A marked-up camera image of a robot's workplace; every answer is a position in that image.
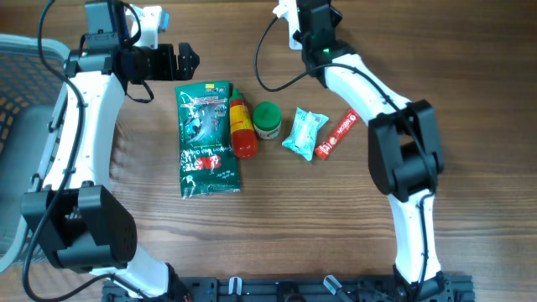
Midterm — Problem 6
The green 3M gloves packet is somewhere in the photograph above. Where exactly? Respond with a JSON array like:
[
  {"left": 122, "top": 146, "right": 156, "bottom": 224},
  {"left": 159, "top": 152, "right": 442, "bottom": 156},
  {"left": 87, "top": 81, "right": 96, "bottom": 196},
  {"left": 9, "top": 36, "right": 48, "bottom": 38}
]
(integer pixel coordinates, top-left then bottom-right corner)
[{"left": 175, "top": 81, "right": 241, "bottom": 198}]

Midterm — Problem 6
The black camera cable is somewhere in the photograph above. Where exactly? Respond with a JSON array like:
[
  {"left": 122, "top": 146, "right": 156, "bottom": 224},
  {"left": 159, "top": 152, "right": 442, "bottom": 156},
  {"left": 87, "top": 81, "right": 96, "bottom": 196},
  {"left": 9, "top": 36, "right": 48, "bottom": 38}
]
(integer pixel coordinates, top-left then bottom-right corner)
[
  {"left": 253, "top": 15, "right": 440, "bottom": 290},
  {"left": 21, "top": 0, "right": 156, "bottom": 302}
]

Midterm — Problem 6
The red chili sauce bottle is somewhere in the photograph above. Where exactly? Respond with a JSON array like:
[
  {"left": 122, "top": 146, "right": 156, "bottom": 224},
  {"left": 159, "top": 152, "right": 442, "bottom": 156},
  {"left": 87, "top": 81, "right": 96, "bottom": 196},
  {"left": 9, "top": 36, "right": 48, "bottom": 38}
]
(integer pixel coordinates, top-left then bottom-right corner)
[{"left": 229, "top": 88, "right": 258, "bottom": 159}]

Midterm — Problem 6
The left black camera cable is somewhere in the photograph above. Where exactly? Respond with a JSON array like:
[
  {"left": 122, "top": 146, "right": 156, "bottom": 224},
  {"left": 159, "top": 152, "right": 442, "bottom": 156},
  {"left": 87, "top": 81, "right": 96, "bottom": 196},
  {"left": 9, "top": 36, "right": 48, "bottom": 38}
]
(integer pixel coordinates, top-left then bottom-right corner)
[{"left": 21, "top": 0, "right": 156, "bottom": 302}]

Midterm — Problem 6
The red Nescafe stick sachet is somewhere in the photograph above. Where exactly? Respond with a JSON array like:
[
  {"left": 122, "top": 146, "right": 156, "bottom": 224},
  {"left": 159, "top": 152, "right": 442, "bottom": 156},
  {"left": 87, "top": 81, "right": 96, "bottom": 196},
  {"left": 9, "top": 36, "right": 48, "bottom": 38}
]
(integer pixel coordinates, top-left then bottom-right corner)
[{"left": 314, "top": 108, "right": 361, "bottom": 159}]

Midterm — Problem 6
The green lid jar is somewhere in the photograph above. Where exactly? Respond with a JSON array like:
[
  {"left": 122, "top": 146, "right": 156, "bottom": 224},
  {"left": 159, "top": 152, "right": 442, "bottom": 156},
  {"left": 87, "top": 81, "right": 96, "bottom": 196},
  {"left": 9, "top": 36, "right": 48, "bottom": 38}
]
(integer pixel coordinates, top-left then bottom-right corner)
[{"left": 253, "top": 102, "right": 282, "bottom": 140}]

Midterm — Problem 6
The grey plastic mesh basket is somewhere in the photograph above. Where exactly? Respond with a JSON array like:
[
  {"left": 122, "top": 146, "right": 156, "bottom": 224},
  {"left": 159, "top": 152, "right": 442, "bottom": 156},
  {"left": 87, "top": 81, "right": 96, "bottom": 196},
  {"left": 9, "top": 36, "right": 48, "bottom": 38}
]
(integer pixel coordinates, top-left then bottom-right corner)
[{"left": 1, "top": 34, "right": 66, "bottom": 271}]

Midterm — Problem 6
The mint green wipes packet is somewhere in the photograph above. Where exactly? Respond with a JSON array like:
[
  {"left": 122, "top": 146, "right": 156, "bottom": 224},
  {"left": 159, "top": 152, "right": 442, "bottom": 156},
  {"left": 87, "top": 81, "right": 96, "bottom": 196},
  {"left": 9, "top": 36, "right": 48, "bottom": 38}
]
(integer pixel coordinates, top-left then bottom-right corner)
[{"left": 282, "top": 107, "right": 329, "bottom": 161}]

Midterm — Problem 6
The right black camera cable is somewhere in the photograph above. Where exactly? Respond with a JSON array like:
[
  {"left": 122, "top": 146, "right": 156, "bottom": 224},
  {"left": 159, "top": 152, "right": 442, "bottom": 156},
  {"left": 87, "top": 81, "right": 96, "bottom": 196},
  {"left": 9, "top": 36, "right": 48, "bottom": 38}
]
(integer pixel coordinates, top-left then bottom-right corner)
[{"left": 253, "top": 15, "right": 440, "bottom": 290}]

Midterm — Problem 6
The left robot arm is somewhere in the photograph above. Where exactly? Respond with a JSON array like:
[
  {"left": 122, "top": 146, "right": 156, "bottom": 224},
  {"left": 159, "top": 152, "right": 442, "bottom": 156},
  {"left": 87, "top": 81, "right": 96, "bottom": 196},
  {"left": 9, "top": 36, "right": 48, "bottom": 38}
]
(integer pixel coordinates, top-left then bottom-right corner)
[{"left": 21, "top": 1, "right": 200, "bottom": 301}]

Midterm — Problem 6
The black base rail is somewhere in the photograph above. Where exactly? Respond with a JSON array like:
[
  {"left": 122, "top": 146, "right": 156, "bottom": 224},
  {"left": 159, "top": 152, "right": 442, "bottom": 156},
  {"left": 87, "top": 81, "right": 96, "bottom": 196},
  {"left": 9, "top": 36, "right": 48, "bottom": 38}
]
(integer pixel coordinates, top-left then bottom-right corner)
[{"left": 102, "top": 275, "right": 475, "bottom": 302}]

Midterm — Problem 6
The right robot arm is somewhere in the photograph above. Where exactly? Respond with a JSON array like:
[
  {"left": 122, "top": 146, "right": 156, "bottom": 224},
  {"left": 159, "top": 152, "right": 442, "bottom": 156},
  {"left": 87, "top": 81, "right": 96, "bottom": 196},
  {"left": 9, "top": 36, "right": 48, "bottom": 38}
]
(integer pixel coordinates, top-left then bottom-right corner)
[{"left": 289, "top": 0, "right": 444, "bottom": 301}]

